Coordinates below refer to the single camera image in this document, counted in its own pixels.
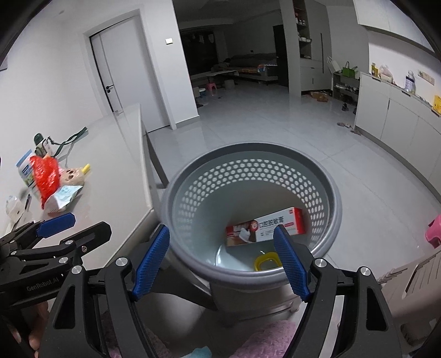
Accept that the black table frame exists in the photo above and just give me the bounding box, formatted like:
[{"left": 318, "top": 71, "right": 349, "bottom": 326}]
[{"left": 146, "top": 132, "right": 170, "bottom": 189}]

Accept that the tall white shelf cabinet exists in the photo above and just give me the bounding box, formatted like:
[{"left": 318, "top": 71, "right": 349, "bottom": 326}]
[{"left": 281, "top": 0, "right": 333, "bottom": 93}]

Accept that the blue white box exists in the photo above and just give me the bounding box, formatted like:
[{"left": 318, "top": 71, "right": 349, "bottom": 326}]
[{"left": 15, "top": 149, "right": 37, "bottom": 188}]

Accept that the white crumpled item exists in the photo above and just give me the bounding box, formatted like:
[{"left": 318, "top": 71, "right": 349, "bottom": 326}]
[{"left": 5, "top": 194, "right": 33, "bottom": 221}]

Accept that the beige face-print toy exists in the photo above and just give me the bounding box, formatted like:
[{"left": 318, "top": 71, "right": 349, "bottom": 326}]
[{"left": 59, "top": 167, "right": 85, "bottom": 186}]

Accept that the pink fuzzy cloth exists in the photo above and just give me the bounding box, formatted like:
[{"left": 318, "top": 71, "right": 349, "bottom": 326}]
[{"left": 100, "top": 299, "right": 311, "bottom": 358}]

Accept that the red plastic bag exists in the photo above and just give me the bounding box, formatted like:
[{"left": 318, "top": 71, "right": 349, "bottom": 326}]
[{"left": 29, "top": 155, "right": 63, "bottom": 209}]

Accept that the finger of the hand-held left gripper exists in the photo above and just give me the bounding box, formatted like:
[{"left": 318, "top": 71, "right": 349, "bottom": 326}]
[
  {"left": 10, "top": 221, "right": 112, "bottom": 267},
  {"left": 0, "top": 213, "right": 76, "bottom": 249}
]

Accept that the person's left hand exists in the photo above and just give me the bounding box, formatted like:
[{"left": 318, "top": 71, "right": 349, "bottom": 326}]
[{"left": 10, "top": 299, "right": 52, "bottom": 358}]

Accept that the white tissue packet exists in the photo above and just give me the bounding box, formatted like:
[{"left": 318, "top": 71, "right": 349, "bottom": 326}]
[{"left": 45, "top": 185, "right": 84, "bottom": 212}]

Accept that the grey perforated plastic basket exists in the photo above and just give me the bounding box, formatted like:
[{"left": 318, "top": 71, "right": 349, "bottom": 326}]
[{"left": 160, "top": 141, "right": 343, "bottom": 315}]

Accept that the red white toothpaste box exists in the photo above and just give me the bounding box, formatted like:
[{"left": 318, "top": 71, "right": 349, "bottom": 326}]
[{"left": 225, "top": 207, "right": 305, "bottom": 248}]

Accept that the green lanyard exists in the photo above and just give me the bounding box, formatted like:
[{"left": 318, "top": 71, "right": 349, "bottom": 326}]
[{"left": 52, "top": 127, "right": 88, "bottom": 155}]

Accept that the white door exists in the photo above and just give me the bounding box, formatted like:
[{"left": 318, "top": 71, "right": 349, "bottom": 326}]
[{"left": 90, "top": 22, "right": 169, "bottom": 133}]

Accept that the bright pink stool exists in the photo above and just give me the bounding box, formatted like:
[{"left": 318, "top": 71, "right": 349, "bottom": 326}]
[{"left": 424, "top": 214, "right": 441, "bottom": 249}]

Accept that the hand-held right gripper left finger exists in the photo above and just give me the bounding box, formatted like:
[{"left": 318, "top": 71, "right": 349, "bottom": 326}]
[{"left": 39, "top": 224, "right": 171, "bottom": 358}]

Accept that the dark sofa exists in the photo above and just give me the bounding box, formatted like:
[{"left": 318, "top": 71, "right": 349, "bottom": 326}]
[{"left": 225, "top": 53, "right": 279, "bottom": 83}]

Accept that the yellow plastic ring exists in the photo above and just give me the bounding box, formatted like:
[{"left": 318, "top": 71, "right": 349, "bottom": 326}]
[{"left": 254, "top": 252, "right": 280, "bottom": 272}]

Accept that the shoe rack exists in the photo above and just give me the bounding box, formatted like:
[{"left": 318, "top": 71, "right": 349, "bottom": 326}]
[{"left": 332, "top": 70, "right": 361, "bottom": 104}]

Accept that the low white table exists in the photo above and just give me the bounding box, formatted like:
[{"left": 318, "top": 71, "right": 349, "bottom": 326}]
[{"left": 191, "top": 69, "right": 240, "bottom": 83}]

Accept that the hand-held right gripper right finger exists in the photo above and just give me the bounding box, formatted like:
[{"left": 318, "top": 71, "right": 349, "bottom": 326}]
[{"left": 272, "top": 224, "right": 404, "bottom": 358}]

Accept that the white wall cabinet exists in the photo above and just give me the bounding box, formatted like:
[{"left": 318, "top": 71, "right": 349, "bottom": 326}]
[{"left": 353, "top": 0, "right": 438, "bottom": 52}]

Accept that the beige ribbed box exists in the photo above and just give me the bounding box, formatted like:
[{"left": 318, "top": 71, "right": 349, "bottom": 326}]
[{"left": 377, "top": 249, "right": 441, "bottom": 355}]

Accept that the white low cabinet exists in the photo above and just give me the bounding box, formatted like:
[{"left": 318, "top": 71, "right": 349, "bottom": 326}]
[{"left": 355, "top": 72, "right": 441, "bottom": 193}]

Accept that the green white packet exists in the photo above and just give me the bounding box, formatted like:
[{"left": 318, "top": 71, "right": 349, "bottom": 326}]
[{"left": 34, "top": 134, "right": 56, "bottom": 155}]

